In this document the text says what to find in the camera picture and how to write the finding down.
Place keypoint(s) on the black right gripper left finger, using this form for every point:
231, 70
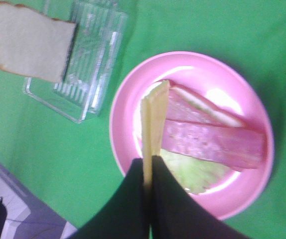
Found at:
124, 216

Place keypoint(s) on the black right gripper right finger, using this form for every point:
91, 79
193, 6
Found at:
175, 215

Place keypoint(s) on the green lettuce leaf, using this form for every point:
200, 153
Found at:
194, 175

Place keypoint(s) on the red bacon strip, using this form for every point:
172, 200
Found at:
237, 147
195, 112

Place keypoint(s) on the yellow cheese slice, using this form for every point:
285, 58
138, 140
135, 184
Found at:
153, 114

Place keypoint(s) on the green tablecloth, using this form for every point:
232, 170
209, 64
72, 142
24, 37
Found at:
71, 166

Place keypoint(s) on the pink round plate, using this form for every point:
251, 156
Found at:
221, 85

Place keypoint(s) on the clear left plastic tray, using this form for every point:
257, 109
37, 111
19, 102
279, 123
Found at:
99, 32

